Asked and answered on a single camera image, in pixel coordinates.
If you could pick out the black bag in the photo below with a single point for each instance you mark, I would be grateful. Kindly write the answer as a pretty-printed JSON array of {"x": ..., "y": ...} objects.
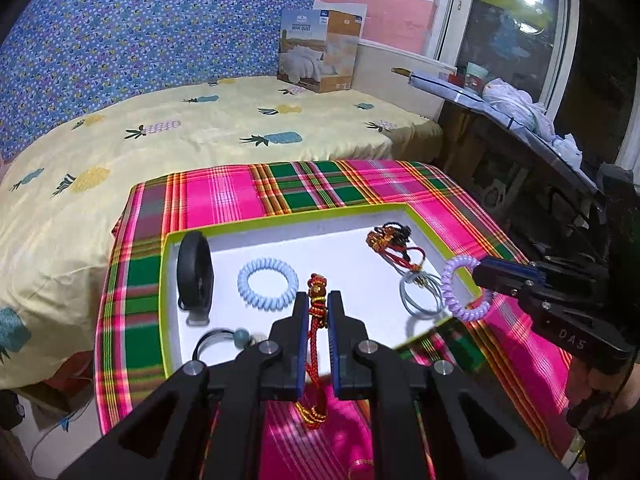
[{"x": 10, "y": 410}]

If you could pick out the window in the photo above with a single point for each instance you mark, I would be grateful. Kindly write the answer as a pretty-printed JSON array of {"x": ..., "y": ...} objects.
[{"x": 510, "y": 20}]

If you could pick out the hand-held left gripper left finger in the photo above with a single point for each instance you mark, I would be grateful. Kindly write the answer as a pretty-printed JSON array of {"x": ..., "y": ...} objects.
[{"x": 300, "y": 340}]

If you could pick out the yellow pineapple print bed sheet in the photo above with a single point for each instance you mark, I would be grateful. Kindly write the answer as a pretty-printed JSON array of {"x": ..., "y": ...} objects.
[{"x": 150, "y": 160}]

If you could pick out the pale green cup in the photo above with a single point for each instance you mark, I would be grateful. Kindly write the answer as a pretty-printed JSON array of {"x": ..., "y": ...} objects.
[{"x": 476, "y": 75}]

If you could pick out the yellow cardboard box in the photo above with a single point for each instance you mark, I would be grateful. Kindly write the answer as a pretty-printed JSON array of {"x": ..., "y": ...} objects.
[{"x": 350, "y": 260}]

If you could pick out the blue floral headboard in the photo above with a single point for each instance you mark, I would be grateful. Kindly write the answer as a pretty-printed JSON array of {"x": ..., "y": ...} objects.
[{"x": 150, "y": 25}]

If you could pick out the white crumpled cloth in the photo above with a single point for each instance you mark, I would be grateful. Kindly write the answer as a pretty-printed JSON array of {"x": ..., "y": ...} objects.
[{"x": 510, "y": 95}]

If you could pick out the blue covered ironing board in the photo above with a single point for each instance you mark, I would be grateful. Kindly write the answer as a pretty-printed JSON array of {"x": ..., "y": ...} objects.
[{"x": 450, "y": 90}]

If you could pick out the pink green plaid cloth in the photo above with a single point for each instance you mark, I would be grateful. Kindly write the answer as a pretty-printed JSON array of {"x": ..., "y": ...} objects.
[{"x": 210, "y": 195}]

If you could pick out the black wristband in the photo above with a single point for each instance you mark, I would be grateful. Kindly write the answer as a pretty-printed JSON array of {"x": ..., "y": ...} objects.
[{"x": 192, "y": 265}]

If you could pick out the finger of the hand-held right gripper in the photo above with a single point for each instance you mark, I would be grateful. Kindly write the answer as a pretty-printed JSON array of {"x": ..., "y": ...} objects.
[
  {"x": 500, "y": 287},
  {"x": 510, "y": 266}
]

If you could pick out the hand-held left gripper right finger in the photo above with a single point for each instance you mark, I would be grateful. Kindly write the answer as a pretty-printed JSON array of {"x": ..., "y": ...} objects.
[{"x": 335, "y": 345}]

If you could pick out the quilt packaging box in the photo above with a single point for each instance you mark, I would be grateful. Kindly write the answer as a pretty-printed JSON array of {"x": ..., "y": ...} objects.
[{"x": 320, "y": 50}]

